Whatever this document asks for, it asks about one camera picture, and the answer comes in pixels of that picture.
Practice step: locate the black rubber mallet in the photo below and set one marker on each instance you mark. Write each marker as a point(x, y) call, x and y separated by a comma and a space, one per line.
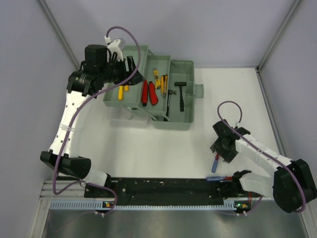
point(181, 102)

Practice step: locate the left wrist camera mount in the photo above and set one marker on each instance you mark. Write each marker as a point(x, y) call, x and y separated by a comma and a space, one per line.
point(116, 48)

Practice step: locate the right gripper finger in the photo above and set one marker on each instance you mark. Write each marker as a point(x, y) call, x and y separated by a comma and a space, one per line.
point(229, 157)
point(215, 147)

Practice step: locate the green toolbox with clear lid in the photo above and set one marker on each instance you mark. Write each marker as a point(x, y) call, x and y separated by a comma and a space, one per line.
point(166, 97)

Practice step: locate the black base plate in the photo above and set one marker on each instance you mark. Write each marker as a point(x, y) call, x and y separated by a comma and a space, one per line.
point(174, 191)

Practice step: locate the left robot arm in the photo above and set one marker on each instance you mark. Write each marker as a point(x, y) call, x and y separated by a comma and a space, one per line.
point(63, 154)

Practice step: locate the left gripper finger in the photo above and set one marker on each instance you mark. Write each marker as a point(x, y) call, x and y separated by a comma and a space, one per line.
point(131, 65)
point(136, 79)

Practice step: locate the small black handled hammer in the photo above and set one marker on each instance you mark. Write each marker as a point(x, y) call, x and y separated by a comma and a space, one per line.
point(170, 93)

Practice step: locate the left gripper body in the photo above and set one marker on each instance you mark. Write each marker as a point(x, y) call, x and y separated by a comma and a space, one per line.
point(115, 72)

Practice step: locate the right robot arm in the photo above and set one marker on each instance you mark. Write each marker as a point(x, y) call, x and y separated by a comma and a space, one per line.
point(289, 183)

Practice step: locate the white cable duct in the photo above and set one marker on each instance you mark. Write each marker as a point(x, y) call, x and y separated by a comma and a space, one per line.
point(103, 206)

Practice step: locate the red handled pliers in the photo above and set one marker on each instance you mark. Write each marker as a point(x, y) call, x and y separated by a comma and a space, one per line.
point(149, 94)

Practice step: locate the yellow handled screwdriver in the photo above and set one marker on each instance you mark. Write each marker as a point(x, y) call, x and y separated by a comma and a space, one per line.
point(120, 93)

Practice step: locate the yellow black utility knife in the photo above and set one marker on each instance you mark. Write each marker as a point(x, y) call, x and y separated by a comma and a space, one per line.
point(164, 79)

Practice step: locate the blue screwdriver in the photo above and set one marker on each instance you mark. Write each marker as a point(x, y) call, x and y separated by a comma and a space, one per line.
point(218, 178)
point(215, 163)

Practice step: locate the aluminium frame rail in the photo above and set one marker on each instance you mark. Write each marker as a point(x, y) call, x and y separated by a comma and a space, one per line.
point(85, 189)

